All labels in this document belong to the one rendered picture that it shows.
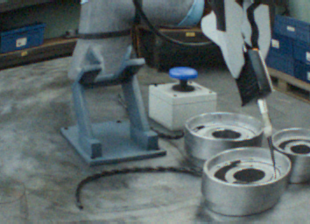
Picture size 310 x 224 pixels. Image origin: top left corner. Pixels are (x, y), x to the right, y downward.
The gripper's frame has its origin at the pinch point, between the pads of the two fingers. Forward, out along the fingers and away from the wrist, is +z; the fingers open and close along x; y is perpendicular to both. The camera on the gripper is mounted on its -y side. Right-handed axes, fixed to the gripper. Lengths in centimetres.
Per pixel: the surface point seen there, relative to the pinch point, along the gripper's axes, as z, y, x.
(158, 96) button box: 9.6, 23.8, -2.2
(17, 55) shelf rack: 52, 341, -28
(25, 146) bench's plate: 13.3, 21.0, 20.1
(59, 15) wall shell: 26, 399, -88
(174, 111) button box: 10.6, 19.9, -2.5
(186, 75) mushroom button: 6.4, 21.4, -5.2
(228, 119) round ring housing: 10.0, 12.3, -6.2
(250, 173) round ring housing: 11.0, -2.3, 0.2
